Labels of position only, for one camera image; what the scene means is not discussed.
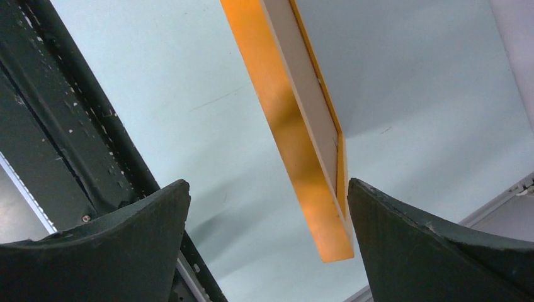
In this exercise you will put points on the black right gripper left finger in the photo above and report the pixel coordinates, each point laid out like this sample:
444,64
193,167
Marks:
129,254

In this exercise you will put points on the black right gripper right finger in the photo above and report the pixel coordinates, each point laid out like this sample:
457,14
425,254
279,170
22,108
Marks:
425,258

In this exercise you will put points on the orange wooden picture frame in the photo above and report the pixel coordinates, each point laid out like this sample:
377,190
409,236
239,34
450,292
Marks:
327,214

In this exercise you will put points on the colourful printed photo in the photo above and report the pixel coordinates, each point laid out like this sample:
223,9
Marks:
306,86

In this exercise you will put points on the aluminium front rail frame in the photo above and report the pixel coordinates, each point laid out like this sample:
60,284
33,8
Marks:
492,216

